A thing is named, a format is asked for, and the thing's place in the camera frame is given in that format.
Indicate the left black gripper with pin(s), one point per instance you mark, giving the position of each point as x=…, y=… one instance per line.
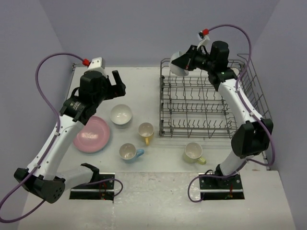
x=116, y=90

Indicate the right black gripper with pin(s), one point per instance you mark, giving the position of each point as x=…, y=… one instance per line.
x=186, y=61

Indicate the white bowl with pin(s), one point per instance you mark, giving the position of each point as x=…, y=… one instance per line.
x=174, y=68
x=125, y=125
x=121, y=114

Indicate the yellow mug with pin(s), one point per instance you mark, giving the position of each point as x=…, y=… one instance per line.
x=146, y=132

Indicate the blue mug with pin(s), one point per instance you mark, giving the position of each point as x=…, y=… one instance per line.
x=129, y=153

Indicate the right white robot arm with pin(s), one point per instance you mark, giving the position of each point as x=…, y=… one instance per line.
x=254, y=132

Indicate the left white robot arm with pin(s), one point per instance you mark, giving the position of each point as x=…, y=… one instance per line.
x=41, y=177

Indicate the pink plate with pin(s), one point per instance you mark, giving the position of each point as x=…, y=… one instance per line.
x=93, y=137

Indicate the light green mug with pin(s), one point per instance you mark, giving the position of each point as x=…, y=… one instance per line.
x=193, y=153

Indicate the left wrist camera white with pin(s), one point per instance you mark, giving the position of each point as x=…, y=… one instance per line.
x=96, y=64

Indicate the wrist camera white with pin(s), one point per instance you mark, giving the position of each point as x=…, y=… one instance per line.
x=203, y=38
x=96, y=64

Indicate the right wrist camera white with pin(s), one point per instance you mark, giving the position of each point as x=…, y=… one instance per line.
x=203, y=38

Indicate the grey wire dish rack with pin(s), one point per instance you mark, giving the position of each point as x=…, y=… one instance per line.
x=190, y=107

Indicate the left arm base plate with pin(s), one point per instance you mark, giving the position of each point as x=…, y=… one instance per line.
x=103, y=191

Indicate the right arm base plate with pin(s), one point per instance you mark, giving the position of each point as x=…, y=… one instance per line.
x=219, y=189

